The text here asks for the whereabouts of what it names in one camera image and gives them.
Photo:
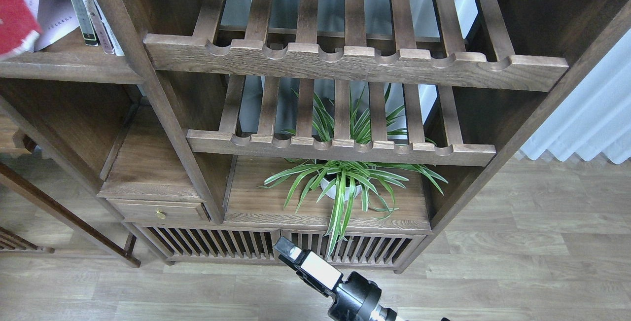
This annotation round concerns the dark wooden bookshelf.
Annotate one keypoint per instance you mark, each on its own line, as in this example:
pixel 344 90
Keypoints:
pixel 212 96

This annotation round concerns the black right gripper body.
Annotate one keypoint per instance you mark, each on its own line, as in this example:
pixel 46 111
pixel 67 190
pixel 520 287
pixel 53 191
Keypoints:
pixel 358 299

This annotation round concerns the white purple cover book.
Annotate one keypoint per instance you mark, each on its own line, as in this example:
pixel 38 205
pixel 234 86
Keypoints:
pixel 56 18

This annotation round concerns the white pleated curtain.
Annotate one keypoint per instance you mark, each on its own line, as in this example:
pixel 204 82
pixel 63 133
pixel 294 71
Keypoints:
pixel 595 119

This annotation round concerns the black yellow cover book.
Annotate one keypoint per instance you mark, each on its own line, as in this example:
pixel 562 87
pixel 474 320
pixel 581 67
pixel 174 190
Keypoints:
pixel 85 23

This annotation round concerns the dark wooden side furniture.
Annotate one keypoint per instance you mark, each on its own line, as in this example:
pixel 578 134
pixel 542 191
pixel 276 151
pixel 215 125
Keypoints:
pixel 44 211

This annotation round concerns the red cover book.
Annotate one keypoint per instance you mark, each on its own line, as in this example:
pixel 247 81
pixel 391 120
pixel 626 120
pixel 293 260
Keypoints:
pixel 19 29

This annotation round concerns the upright white book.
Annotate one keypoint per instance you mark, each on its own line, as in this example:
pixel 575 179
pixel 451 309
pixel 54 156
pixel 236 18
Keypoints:
pixel 114 46

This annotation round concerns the upright pale spine book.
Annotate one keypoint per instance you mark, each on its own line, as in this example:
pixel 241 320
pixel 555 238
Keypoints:
pixel 98 26

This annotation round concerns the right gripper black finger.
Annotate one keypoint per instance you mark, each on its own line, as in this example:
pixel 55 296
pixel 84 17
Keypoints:
pixel 309 266

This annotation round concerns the green spider plant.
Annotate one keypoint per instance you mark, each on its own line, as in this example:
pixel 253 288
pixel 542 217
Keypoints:
pixel 363 176

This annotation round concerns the white plant pot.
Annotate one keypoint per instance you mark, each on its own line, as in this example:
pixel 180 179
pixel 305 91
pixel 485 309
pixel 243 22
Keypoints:
pixel 329 187

